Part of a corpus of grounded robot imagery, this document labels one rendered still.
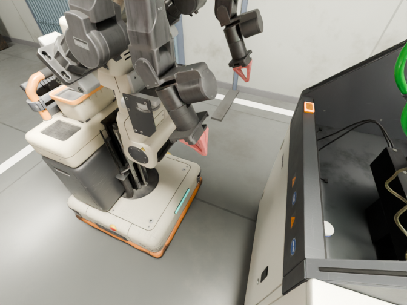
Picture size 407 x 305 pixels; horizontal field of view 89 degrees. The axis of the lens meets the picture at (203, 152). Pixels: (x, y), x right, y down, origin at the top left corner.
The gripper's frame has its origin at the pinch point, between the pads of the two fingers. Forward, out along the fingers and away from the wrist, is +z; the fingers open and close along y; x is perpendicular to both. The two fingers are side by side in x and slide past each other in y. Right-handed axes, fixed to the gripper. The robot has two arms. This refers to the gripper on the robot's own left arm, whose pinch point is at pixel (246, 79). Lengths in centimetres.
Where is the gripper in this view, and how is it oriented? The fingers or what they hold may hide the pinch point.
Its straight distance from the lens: 87.9
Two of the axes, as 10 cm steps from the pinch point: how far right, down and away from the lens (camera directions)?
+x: -8.3, 0.4, 5.5
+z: 3.9, 7.5, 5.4
